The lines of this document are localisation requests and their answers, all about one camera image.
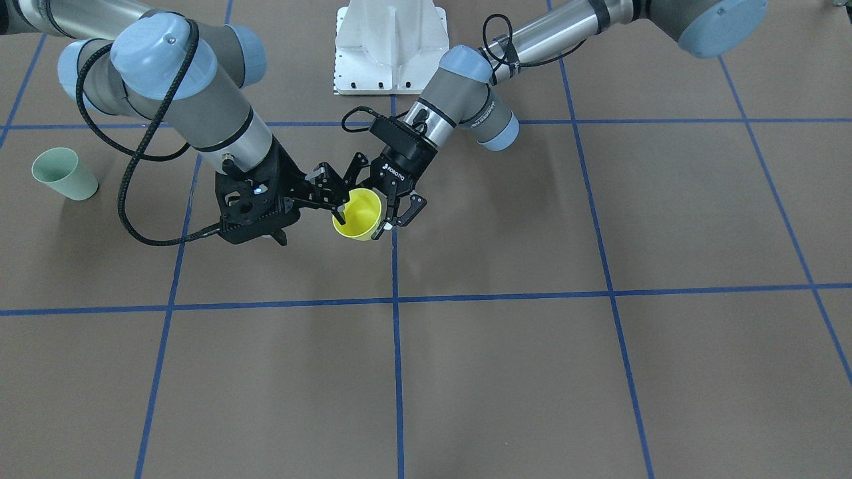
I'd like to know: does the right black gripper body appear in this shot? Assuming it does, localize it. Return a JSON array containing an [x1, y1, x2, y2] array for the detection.
[[215, 140, 310, 213]]

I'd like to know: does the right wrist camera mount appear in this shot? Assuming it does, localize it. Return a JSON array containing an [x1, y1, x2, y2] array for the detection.
[[218, 199, 301, 246]]

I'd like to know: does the white camera mast base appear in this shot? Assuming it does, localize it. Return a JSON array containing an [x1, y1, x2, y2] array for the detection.
[[333, 1, 450, 95]]

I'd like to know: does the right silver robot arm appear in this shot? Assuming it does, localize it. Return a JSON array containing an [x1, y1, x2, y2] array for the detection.
[[2, 1, 349, 243]]

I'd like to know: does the green plastic cup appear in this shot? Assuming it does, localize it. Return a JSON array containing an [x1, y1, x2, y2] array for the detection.
[[31, 148, 99, 201]]

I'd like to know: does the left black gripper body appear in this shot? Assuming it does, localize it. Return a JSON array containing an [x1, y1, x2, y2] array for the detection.
[[370, 117, 437, 197]]

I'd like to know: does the yellow plastic cup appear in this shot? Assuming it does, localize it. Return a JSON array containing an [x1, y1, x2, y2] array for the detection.
[[332, 188, 384, 241]]

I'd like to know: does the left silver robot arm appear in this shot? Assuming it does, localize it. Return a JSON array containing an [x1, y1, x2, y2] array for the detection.
[[333, 1, 769, 241]]

